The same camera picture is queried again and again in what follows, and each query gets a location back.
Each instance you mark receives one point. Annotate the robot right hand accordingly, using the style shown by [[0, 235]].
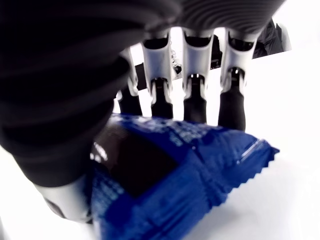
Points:
[[62, 75]]

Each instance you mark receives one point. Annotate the blue Oreo cookie packet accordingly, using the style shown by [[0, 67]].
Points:
[[187, 187]]

